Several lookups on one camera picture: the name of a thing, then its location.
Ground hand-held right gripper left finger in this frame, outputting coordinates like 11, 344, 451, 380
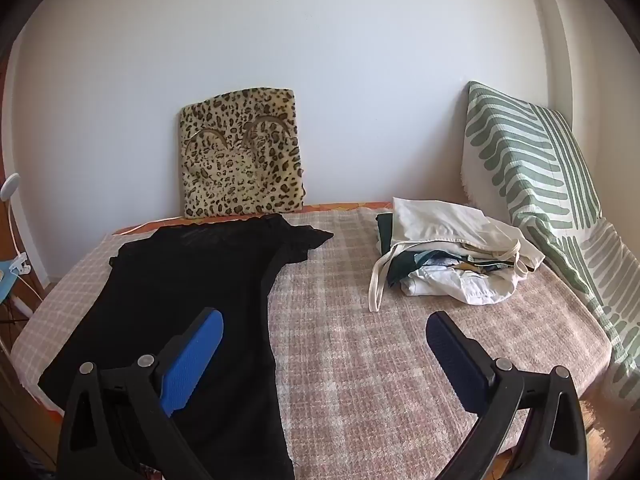
56, 306, 224, 480

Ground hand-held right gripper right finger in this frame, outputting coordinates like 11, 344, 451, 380
425, 311, 587, 480

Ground black sheer top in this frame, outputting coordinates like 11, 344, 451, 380
37, 213, 335, 480

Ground pile of folded clothes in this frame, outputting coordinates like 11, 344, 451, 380
369, 196, 546, 313

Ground white garment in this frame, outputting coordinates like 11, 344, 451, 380
400, 261, 519, 306

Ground pink plaid blanket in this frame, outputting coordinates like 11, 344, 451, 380
10, 205, 614, 480

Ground dark green garment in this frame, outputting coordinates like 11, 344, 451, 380
376, 212, 432, 289

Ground orange floral bed sheet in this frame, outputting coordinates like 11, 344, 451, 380
110, 201, 394, 236

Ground light blue board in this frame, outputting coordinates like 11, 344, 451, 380
0, 259, 19, 307

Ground green striped white cushion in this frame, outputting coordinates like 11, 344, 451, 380
460, 80, 640, 413

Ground leopard print plush cushion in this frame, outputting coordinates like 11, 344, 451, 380
179, 87, 307, 219

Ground white lamp cable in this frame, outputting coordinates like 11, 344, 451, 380
6, 195, 36, 318

